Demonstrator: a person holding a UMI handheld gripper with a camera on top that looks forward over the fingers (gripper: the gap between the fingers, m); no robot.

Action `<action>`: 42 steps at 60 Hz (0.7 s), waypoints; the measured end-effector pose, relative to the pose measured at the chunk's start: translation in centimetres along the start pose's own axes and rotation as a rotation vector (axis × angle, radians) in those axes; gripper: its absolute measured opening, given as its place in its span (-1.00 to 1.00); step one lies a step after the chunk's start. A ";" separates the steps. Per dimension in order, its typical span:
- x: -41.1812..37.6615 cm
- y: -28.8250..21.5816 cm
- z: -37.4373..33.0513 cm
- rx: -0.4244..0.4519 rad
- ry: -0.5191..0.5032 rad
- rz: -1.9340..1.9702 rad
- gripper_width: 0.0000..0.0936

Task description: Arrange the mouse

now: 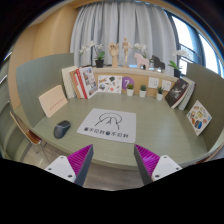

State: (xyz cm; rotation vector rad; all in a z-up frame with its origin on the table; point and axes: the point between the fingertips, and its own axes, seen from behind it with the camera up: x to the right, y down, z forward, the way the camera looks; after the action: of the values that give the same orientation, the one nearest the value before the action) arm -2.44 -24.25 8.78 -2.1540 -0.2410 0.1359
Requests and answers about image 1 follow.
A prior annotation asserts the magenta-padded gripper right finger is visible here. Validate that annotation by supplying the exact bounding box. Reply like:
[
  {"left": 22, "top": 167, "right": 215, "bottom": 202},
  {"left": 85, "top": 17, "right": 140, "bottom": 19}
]
[{"left": 133, "top": 143, "right": 183, "bottom": 186}]

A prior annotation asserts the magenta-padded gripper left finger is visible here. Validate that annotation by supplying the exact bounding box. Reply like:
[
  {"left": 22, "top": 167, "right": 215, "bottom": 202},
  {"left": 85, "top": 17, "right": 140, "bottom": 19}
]
[{"left": 44, "top": 143, "right": 95, "bottom": 187}]

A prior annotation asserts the dark grey computer mouse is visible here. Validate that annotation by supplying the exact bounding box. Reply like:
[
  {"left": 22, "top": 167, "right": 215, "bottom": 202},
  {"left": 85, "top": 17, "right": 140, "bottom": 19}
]
[{"left": 53, "top": 120, "right": 72, "bottom": 140}]

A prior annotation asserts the white printed mouse pad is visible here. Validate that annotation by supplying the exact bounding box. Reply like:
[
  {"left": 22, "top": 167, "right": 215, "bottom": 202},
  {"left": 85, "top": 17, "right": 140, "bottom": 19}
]
[{"left": 76, "top": 107, "right": 137, "bottom": 144}]

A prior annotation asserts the wooden chair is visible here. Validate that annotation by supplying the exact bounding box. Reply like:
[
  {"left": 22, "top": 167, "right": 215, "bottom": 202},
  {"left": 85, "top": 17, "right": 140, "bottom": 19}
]
[{"left": 9, "top": 110, "right": 48, "bottom": 158}]

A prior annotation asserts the peach-coloured book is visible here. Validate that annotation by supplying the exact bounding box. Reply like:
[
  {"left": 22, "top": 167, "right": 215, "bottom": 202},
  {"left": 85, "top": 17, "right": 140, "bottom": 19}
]
[{"left": 38, "top": 84, "right": 69, "bottom": 119}]

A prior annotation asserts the small plant in white pot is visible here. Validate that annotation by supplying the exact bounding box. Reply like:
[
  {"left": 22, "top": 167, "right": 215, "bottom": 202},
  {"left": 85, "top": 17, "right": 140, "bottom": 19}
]
[
  {"left": 139, "top": 84, "right": 148, "bottom": 99},
  {"left": 126, "top": 83, "right": 135, "bottom": 98},
  {"left": 156, "top": 86, "right": 165, "bottom": 102}
]

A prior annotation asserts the colourful illustrated card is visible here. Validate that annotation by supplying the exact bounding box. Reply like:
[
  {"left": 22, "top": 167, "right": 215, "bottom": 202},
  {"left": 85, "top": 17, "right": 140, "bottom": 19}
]
[{"left": 186, "top": 99, "right": 213, "bottom": 137}]

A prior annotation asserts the black-cover book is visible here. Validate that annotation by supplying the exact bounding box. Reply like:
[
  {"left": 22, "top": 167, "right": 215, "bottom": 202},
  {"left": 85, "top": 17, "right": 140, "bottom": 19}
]
[{"left": 164, "top": 78, "right": 190, "bottom": 109}]

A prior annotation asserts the red-spined white book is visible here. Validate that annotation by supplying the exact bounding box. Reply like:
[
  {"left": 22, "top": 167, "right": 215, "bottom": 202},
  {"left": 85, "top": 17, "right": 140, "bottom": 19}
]
[{"left": 75, "top": 67, "right": 89, "bottom": 100}]

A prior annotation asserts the tan brown book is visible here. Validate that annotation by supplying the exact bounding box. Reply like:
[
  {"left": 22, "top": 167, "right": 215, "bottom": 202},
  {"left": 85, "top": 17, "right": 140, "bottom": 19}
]
[{"left": 69, "top": 69, "right": 84, "bottom": 99}]

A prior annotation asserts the white book under black book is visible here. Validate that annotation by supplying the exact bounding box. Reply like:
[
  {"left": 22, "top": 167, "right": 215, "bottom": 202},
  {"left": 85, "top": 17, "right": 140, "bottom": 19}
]
[{"left": 178, "top": 77, "right": 197, "bottom": 111}]

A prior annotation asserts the thick white book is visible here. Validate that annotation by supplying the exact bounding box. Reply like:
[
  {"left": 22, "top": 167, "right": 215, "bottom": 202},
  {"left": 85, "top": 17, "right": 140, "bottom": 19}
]
[{"left": 61, "top": 65, "right": 79, "bottom": 100}]

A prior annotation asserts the photo-cover magazine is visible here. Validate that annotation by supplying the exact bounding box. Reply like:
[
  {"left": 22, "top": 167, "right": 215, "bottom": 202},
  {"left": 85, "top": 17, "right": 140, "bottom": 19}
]
[{"left": 79, "top": 66, "right": 99, "bottom": 100}]

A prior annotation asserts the white sticker sheet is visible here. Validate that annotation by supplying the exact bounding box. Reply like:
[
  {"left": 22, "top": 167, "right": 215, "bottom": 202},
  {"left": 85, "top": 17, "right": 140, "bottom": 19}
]
[{"left": 97, "top": 74, "right": 123, "bottom": 95}]

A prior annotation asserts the round purple number sticker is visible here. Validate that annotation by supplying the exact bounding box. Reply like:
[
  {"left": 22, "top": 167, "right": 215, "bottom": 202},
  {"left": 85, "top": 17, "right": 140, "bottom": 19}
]
[{"left": 121, "top": 76, "right": 135, "bottom": 91}]

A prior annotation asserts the light wooden ledge shelf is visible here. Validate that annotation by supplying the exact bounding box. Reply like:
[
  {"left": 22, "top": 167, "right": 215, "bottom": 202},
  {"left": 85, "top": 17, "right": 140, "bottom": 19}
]
[{"left": 91, "top": 65, "right": 180, "bottom": 83}]

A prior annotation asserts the white orchid in dark pot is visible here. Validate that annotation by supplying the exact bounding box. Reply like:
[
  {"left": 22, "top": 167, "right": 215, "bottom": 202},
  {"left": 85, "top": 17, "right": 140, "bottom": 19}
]
[{"left": 167, "top": 49, "right": 191, "bottom": 79}]

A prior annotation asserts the black wooden horse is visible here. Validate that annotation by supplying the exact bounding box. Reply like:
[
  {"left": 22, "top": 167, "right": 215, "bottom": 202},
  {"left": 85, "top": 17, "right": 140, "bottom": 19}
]
[{"left": 150, "top": 54, "right": 166, "bottom": 72}]

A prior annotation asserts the white orchid in black pot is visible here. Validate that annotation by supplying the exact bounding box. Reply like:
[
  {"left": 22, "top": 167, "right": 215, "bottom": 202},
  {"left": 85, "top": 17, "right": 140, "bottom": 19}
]
[{"left": 79, "top": 40, "right": 106, "bottom": 69}]

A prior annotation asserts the pink wooden horse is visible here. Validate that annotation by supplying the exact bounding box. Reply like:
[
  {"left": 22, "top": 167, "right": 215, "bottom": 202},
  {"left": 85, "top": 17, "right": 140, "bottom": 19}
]
[{"left": 133, "top": 52, "right": 151, "bottom": 71}]

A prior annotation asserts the wooden hand model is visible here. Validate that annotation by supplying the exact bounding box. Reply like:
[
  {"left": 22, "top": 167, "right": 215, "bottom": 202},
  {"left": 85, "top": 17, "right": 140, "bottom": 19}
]
[{"left": 107, "top": 42, "right": 120, "bottom": 69}]

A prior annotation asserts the wooden artist mannequin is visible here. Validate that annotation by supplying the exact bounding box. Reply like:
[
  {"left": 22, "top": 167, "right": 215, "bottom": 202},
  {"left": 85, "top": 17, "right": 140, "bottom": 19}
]
[{"left": 120, "top": 37, "right": 134, "bottom": 68}]

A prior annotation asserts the white orchid behind horse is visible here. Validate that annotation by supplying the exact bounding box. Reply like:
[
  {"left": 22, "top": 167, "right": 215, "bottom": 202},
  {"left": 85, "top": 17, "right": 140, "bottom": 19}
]
[{"left": 133, "top": 42, "right": 149, "bottom": 59}]

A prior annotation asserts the dark-framed window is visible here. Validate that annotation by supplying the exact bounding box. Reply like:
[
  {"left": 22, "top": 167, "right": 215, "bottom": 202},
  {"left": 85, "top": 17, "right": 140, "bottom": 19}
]
[{"left": 166, "top": 11, "right": 224, "bottom": 78}]

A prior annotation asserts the grey pleated curtain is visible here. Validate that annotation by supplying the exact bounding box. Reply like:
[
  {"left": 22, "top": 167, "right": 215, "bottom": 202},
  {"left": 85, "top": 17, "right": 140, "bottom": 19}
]
[{"left": 69, "top": 1, "right": 178, "bottom": 76}]

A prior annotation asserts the white wall switch plate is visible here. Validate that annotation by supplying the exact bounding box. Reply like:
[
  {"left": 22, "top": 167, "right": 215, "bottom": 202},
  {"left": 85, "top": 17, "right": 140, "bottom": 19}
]
[{"left": 161, "top": 79, "right": 172, "bottom": 92}]

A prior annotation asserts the white wall socket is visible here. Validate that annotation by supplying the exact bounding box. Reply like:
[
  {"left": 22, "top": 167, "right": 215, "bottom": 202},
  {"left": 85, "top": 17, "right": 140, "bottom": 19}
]
[{"left": 147, "top": 77, "right": 160, "bottom": 90}]

